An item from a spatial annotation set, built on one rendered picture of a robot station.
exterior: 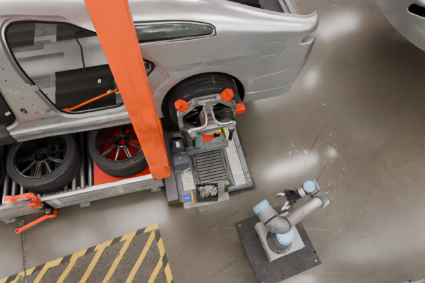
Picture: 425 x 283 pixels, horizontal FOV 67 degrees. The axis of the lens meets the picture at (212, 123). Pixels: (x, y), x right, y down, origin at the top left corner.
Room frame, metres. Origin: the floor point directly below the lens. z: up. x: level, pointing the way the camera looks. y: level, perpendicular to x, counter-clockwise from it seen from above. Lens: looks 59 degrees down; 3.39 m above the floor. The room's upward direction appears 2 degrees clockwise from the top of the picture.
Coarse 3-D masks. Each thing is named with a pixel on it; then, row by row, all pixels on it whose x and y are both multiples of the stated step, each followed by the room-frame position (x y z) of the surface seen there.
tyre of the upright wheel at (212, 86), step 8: (208, 72) 1.83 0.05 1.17; (216, 72) 1.86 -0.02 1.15; (184, 80) 1.76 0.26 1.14; (192, 80) 1.74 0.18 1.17; (200, 80) 1.73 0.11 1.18; (208, 80) 1.74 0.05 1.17; (216, 80) 1.76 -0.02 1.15; (224, 80) 1.79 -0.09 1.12; (232, 80) 1.89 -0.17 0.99; (176, 88) 1.71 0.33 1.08; (184, 88) 1.67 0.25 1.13; (192, 88) 1.65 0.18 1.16; (200, 88) 1.65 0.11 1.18; (208, 88) 1.65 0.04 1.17; (216, 88) 1.67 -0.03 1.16; (224, 88) 1.69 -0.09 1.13; (232, 88) 1.75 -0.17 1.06; (168, 96) 1.72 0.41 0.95; (176, 96) 1.63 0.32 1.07; (184, 96) 1.60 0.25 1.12; (192, 96) 1.61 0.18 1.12; (168, 104) 1.67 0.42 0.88; (176, 120) 1.57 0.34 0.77
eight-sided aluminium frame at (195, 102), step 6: (204, 96) 1.61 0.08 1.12; (210, 96) 1.61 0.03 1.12; (216, 96) 1.61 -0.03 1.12; (192, 102) 1.55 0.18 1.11; (198, 102) 1.54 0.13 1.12; (204, 102) 1.55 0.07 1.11; (210, 102) 1.56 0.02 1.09; (222, 102) 1.59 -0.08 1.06; (228, 102) 1.60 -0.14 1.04; (234, 102) 1.65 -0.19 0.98; (192, 108) 1.52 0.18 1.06; (234, 108) 1.62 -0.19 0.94; (180, 114) 1.50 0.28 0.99; (234, 114) 1.62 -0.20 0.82; (180, 120) 1.49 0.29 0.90; (222, 120) 1.64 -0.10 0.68; (228, 120) 1.61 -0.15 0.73; (180, 126) 1.49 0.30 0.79; (186, 126) 1.55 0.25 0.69; (192, 126) 1.57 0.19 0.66; (198, 126) 1.59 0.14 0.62
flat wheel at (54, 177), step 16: (16, 144) 1.39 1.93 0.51; (32, 144) 1.45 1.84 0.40; (64, 144) 1.52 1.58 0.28; (16, 160) 1.23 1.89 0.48; (48, 160) 1.25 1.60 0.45; (64, 160) 1.23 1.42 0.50; (80, 160) 1.31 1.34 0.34; (16, 176) 1.06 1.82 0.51; (48, 176) 1.07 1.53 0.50; (64, 176) 1.10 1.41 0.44; (32, 192) 0.98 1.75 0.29; (48, 192) 0.98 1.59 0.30
